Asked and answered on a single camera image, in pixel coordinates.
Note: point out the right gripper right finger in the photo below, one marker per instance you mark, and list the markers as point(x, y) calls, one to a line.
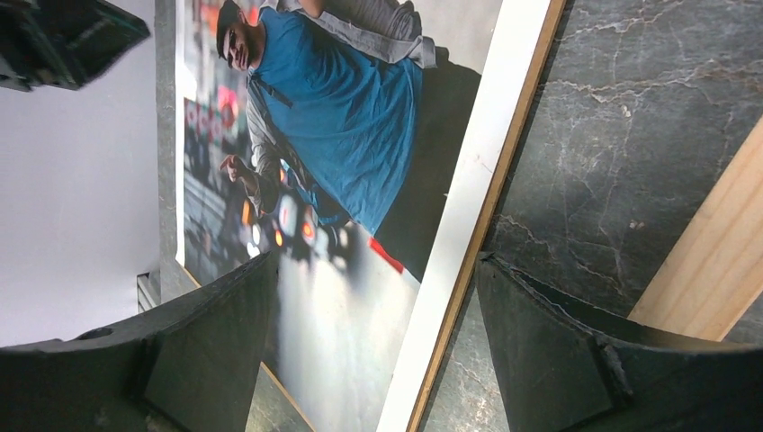
point(563, 364)

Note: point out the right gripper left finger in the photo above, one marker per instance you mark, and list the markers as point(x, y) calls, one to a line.
point(189, 364)

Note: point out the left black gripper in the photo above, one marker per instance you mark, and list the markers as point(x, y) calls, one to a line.
point(66, 44)

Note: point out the wooden picture frame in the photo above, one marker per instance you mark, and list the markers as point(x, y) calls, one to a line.
point(714, 272)

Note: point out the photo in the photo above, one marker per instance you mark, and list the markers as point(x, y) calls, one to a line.
point(355, 144)

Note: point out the aluminium rail frame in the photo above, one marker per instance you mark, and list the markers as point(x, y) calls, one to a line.
point(148, 294)

